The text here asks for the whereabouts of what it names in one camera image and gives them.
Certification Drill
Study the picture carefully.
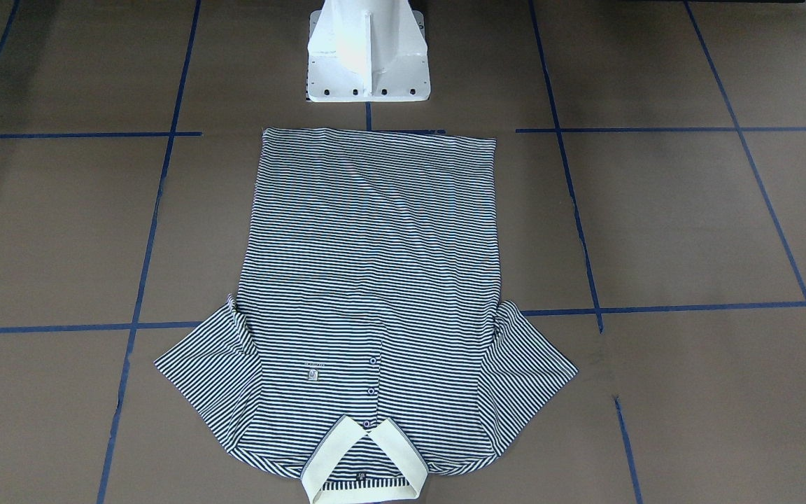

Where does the navy white striped polo shirt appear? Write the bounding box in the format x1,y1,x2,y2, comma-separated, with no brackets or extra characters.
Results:
154,128,578,503

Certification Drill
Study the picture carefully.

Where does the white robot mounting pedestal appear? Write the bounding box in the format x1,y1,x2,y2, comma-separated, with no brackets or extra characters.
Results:
305,1,432,103

